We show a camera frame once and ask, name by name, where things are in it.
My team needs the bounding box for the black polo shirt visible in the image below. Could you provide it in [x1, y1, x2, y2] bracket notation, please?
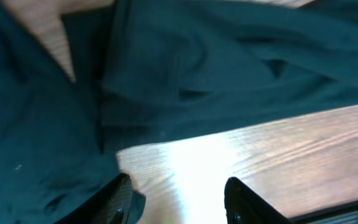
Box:
[101, 0, 358, 151]

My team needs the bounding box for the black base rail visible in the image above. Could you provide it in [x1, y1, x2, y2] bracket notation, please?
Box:
[289, 200, 358, 224]

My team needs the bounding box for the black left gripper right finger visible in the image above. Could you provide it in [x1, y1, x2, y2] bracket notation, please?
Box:
[224, 177, 292, 224]

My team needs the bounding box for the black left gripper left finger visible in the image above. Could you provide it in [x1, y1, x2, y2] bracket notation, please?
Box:
[55, 173, 133, 224]

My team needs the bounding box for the black t-shirt with label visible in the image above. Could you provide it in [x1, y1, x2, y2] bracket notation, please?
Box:
[0, 1, 151, 223]

